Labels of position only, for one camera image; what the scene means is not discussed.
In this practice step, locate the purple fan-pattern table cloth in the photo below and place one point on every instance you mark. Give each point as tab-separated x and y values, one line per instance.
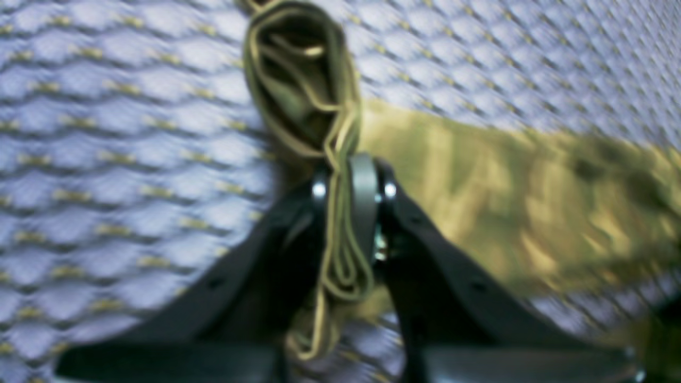
133	157

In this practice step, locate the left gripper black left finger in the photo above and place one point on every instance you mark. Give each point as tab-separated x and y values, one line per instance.
231	324

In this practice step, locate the camouflage T-shirt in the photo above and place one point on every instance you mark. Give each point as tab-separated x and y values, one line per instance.
583	226

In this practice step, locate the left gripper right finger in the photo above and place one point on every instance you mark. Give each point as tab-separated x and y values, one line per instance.
458	324

